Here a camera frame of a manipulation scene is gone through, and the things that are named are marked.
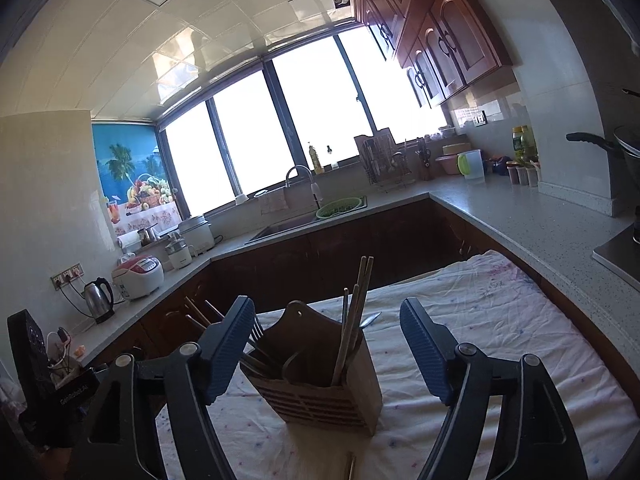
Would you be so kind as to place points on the red white rice cooker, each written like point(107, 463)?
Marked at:
point(140, 275)

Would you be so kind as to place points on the steel sink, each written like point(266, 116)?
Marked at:
point(280, 230)

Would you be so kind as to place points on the steel electric kettle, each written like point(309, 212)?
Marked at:
point(97, 300)

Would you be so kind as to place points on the yellow cooking oil bottle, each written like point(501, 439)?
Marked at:
point(517, 145)

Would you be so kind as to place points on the small wall socket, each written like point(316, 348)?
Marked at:
point(480, 119)

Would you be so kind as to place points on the small dark capped bottle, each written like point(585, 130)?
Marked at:
point(332, 165)

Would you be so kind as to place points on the wooden upper cabinets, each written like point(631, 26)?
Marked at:
point(450, 35)

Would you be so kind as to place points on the steel spoon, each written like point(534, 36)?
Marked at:
point(371, 320)

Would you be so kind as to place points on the long wall power socket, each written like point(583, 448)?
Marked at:
point(66, 275)

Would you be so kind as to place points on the white floral cloth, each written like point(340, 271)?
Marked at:
point(500, 310)

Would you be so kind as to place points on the dark blue container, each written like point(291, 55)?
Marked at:
point(497, 165)

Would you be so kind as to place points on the steel fork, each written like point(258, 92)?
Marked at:
point(257, 330)

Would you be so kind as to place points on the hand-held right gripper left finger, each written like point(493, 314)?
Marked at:
point(230, 350)

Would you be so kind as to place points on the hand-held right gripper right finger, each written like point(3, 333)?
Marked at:
point(425, 350)

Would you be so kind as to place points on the green colander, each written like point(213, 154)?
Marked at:
point(340, 207)

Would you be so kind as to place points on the steel kitchen faucet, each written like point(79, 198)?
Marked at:
point(315, 192)

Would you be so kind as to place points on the beach fruit wall poster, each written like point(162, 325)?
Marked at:
point(130, 160)

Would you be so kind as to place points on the small white steamer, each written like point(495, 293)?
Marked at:
point(180, 257)

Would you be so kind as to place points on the yellow dish soap bottle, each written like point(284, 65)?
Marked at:
point(316, 162)

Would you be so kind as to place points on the wooden cutting board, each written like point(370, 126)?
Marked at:
point(382, 140)

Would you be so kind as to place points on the wooden utensil holder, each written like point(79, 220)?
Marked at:
point(320, 410)

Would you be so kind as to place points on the kitchen window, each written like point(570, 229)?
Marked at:
point(310, 110)

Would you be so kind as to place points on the clear plastic bag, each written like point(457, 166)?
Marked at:
point(440, 132)

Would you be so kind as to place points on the pink dish cloth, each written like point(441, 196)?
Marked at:
point(272, 202)

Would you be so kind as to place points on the knife block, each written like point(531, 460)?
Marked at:
point(425, 172)

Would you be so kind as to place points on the white pitcher green lid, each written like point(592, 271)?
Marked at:
point(472, 167)

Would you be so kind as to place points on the yellow lidded container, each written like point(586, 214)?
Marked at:
point(456, 149)

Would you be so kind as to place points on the green labelled bottle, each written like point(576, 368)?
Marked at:
point(530, 145)

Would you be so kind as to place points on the paper towel roll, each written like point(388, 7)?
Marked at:
point(127, 241)

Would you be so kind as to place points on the pink basin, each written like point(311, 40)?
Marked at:
point(447, 165)

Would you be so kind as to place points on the white cup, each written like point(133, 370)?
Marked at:
point(241, 199)

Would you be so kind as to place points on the spice jar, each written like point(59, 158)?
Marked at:
point(522, 176)
point(533, 177)
point(512, 174)

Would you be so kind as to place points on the steel stove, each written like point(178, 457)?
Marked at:
point(620, 255)

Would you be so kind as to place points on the metal chopstick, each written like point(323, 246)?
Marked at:
point(345, 310)

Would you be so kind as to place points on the large white rice cooker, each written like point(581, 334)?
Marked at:
point(197, 235)

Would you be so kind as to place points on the small metal pot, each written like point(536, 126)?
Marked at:
point(148, 234)

